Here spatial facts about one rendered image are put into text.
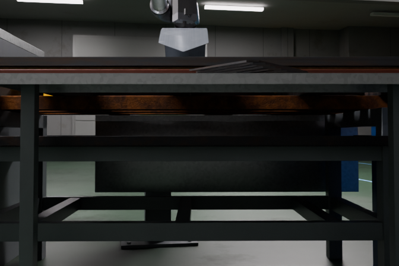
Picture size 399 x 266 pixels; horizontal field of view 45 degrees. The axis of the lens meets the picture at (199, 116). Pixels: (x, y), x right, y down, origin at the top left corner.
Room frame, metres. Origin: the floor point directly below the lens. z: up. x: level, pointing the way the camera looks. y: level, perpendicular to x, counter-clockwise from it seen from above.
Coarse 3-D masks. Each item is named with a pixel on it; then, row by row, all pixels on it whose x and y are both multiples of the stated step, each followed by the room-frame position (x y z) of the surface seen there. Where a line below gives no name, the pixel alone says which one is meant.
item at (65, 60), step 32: (0, 64) 1.61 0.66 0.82; (32, 64) 1.61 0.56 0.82; (64, 64) 1.61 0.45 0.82; (96, 64) 1.61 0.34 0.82; (128, 64) 1.61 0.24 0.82; (160, 64) 1.61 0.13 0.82; (192, 64) 1.61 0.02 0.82; (288, 64) 1.62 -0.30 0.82; (320, 64) 1.62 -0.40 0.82; (352, 64) 1.62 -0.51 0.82; (384, 64) 1.62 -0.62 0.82
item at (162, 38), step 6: (162, 36) 1.78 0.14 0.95; (168, 36) 1.78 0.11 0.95; (174, 36) 1.78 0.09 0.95; (180, 36) 1.78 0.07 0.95; (186, 36) 1.78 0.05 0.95; (192, 36) 1.78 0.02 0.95; (198, 36) 1.78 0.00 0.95; (204, 36) 1.78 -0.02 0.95; (162, 42) 1.72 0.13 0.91; (168, 42) 1.72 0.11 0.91; (174, 42) 1.72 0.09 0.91; (180, 42) 1.72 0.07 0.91; (186, 42) 1.72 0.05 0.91; (192, 42) 1.72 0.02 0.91; (198, 42) 1.72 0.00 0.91; (204, 42) 1.72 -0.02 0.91
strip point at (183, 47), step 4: (164, 44) 1.71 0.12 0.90; (168, 44) 1.71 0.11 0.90; (172, 44) 1.71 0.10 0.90; (176, 44) 1.71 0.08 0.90; (180, 44) 1.71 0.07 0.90; (184, 44) 1.71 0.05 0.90; (188, 44) 1.71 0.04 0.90; (192, 44) 1.71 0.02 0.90; (196, 44) 1.71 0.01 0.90; (200, 44) 1.71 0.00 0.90; (204, 44) 1.71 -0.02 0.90; (176, 48) 1.67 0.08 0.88; (180, 48) 1.67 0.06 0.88; (184, 48) 1.67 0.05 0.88; (188, 48) 1.67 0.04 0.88; (192, 48) 1.67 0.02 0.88
